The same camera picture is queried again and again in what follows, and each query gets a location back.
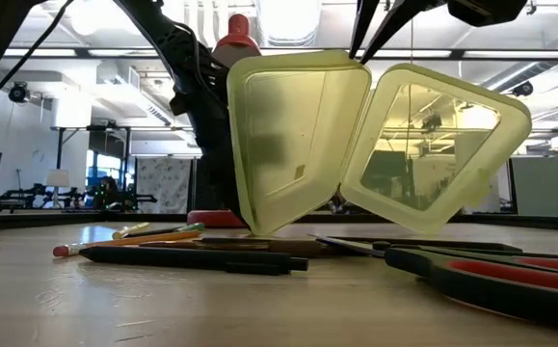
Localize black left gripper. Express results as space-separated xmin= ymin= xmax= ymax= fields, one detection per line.
xmin=170 ymin=45 xmax=232 ymax=148

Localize yellow translucent supply box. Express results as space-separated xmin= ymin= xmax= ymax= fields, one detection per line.
xmin=226 ymin=49 xmax=534 ymax=237

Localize yellow highlighter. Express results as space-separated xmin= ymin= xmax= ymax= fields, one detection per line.
xmin=111 ymin=222 xmax=151 ymax=241

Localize yellow pencil with red eraser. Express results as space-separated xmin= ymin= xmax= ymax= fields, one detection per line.
xmin=52 ymin=229 xmax=203 ymax=258

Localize brown pen with chrome ring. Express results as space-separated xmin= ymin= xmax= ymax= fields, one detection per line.
xmin=141 ymin=238 xmax=331 ymax=259

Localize red desk lamp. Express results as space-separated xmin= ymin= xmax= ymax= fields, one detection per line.
xmin=186 ymin=13 xmax=263 ymax=229

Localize patterned white curtain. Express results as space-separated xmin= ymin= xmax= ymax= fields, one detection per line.
xmin=136 ymin=157 xmax=194 ymax=214

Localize black computer monitor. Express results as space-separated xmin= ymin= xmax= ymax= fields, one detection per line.
xmin=359 ymin=150 xmax=408 ymax=195

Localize white shade table lamp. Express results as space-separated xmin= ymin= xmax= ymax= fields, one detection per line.
xmin=43 ymin=169 xmax=71 ymax=209

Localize black background robot arms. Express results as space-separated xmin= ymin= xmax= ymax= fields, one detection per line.
xmin=0 ymin=182 xmax=158 ymax=214

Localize silver ventilation duct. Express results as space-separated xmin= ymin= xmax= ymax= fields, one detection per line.
xmin=253 ymin=0 xmax=324 ymax=48

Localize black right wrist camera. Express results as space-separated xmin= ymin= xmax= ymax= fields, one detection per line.
xmin=446 ymin=0 xmax=529 ymax=28

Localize black ceiling camera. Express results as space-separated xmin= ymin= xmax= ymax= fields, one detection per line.
xmin=511 ymin=80 xmax=535 ymax=98
xmin=422 ymin=113 xmax=443 ymax=132
xmin=8 ymin=81 xmax=31 ymax=104

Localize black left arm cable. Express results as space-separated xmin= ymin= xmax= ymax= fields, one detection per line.
xmin=0 ymin=0 xmax=75 ymax=115

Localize grey partition wall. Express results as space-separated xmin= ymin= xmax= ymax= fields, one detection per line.
xmin=508 ymin=156 xmax=558 ymax=216

